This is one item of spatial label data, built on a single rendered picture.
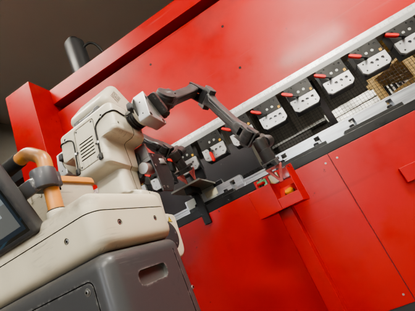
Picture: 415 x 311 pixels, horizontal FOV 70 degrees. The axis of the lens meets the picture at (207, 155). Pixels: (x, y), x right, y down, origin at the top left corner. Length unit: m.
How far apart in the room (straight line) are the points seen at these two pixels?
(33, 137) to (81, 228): 1.87
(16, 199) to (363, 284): 1.41
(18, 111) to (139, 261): 2.12
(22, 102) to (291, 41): 1.95
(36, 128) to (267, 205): 1.76
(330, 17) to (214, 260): 1.52
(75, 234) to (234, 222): 1.13
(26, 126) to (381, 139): 2.27
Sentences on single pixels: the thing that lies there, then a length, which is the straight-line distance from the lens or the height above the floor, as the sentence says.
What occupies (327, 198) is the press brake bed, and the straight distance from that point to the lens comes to 1.58.
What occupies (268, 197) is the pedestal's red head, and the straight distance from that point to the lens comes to 1.27.
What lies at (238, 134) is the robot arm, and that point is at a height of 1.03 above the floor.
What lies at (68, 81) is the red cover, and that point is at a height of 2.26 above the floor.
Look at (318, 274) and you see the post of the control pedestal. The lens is 1.33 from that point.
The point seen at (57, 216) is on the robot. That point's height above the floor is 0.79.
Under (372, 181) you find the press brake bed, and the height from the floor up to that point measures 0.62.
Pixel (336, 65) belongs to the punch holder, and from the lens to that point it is 1.87.
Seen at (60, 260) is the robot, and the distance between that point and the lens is 0.67.
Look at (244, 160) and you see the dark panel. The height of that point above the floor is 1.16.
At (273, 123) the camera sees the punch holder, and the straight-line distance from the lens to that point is 1.77.
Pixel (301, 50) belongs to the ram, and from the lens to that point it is 1.92.
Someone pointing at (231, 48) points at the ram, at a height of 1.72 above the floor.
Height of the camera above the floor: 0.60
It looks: 18 degrees up
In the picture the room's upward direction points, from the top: 24 degrees counter-clockwise
